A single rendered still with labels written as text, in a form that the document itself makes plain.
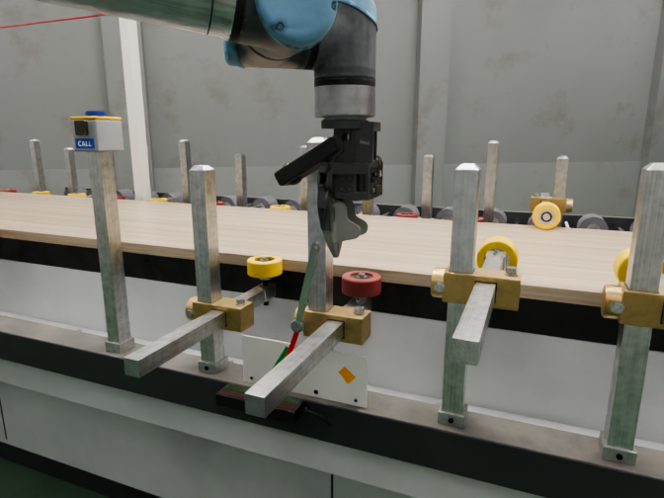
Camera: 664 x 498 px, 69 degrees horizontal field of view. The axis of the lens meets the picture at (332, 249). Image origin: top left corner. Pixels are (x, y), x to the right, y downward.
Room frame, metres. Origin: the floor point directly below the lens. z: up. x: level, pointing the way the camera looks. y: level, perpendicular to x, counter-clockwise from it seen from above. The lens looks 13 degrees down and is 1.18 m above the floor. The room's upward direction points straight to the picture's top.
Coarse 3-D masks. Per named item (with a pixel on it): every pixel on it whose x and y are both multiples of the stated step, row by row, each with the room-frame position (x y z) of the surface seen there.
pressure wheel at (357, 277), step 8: (352, 272) 0.97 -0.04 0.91; (360, 272) 0.97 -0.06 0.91; (368, 272) 0.97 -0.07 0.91; (344, 280) 0.92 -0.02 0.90; (352, 280) 0.91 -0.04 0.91; (360, 280) 0.91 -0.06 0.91; (368, 280) 0.91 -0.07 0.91; (376, 280) 0.92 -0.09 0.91; (344, 288) 0.92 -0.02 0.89; (352, 288) 0.91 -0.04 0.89; (360, 288) 0.90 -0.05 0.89; (368, 288) 0.90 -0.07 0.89; (376, 288) 0.92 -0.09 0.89; (352, 296) 0.91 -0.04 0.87; (360, 296) 0.90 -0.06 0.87; (368, 296) 0.91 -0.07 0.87
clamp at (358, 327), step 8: (296, 312) 0.85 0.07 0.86; (304, 312) 0.84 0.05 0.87; (312, 312) 0.83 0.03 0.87; (320, 312) 0.83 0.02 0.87; (328, 312) 0.83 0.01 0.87; (336, 312) 0.83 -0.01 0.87; (344, 312) 0.83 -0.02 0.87; (352, 312) 0.83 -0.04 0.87; (368, 312) 0.83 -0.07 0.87; (312, 320) 0.83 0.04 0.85; (320, 320) 0.83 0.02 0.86; (336, 320) 0.82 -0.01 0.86; (344, 320) 0.81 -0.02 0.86; (352, 320) 0.80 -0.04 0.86; (360, 320) 0.80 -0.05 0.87; (368, 320) 0.83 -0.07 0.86; (304, 328) 0.84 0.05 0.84; (312, 328) 0.83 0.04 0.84; (344, 328) 0.81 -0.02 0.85; (352, 328) 0.80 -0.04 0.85; (360, 328) 0.80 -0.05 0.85; (368, 328) 0.83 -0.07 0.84; (344, 336) 0.81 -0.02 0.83; (352, 336) 0.80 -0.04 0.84; (360, 336) 0.80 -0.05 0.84; (368, 336) 0.83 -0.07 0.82; (360, 344) 0.80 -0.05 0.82
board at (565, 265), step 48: (0, 192) 2.50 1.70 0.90; (48, 240) 1.41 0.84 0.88; (96, 240) 1.33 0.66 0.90; (144, 240) 1.31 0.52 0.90; (192, 240) 1.31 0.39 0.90; (240, 240) 1.31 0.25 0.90; (288, 240) 1.31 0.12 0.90; (384, 240) 1.31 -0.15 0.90; (432, 240) 1.31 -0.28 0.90; (480, 240) 1.31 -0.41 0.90; (528, 240) 1.31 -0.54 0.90; (576, 240) 1.31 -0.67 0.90; (624, 240) 1.31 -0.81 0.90; (528, 288) 0.90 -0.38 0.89; (576, 288) 0.88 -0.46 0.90
